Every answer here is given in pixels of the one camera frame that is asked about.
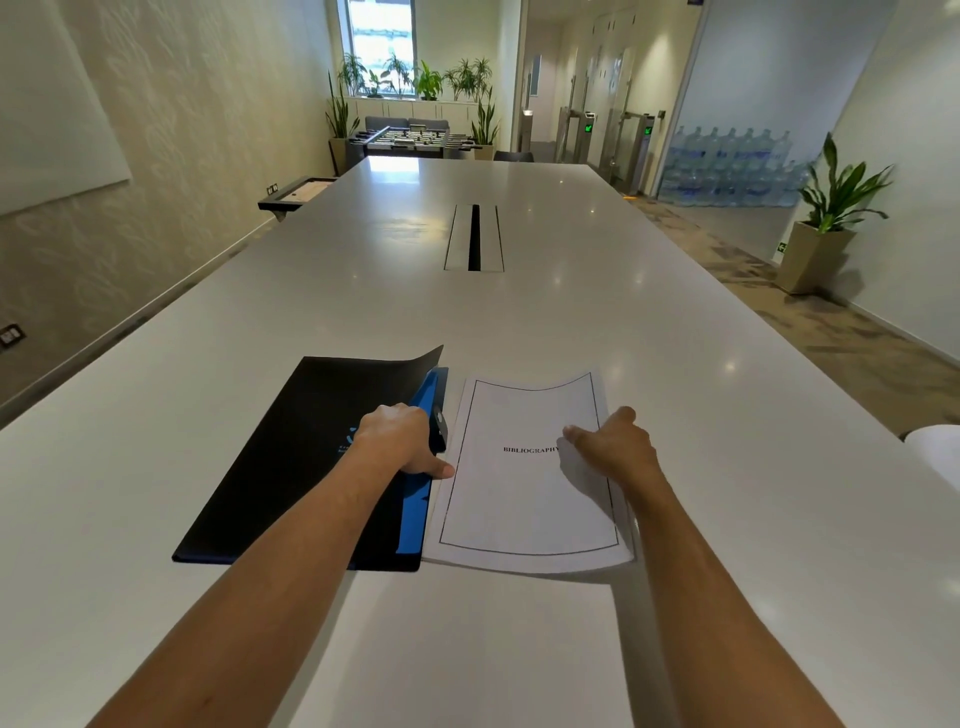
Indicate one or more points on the person's right hand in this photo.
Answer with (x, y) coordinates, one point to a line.
(622, 454)

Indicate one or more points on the person's left hand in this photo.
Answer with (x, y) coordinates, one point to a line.
(394, 442)

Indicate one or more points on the person's left thumb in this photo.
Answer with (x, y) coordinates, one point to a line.
(433, 469)

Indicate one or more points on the person's right thumb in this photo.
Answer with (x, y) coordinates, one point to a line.
(585, 436)

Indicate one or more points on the white bordered paper sheet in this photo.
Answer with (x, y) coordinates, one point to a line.
(517, 510)

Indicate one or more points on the black folder with blue inside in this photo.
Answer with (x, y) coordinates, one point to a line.
(300, 450)

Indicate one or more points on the person's left forearm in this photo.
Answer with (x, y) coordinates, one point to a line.
(255, 600)

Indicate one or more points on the person's right forearm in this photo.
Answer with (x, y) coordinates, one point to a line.
(720, 615)

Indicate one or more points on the black clip bar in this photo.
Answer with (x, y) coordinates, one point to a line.
(440, 431)

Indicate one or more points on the black chair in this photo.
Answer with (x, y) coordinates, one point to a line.
(514, 157)

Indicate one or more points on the metal turnstile gate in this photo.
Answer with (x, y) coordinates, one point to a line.
(581, 135)
(639, 146)

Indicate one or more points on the leafy plant in beige planter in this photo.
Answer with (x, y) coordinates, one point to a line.
(821, 247)

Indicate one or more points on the stack of water bottles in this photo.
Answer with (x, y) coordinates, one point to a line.
(731, 169)

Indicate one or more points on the black side table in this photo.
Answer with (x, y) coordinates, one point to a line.
(296, 195)

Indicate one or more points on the snake plant in beige planter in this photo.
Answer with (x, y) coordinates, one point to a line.
(339, 124)
(485, 127)

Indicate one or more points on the foosball table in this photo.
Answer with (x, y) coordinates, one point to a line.
(411, 141)

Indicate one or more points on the grey sofa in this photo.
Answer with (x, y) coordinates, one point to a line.
(405, 123)

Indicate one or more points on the white low cabinet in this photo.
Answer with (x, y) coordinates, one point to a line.
(416, 109)

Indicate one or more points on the green windowsill plant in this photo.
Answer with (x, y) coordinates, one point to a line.
(397, 75)
(352, 75)
(428, 82)
(469, 77)

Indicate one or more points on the window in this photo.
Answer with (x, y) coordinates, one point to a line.
(381, 37)

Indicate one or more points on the white wall board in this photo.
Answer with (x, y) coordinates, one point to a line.
(45, 97)

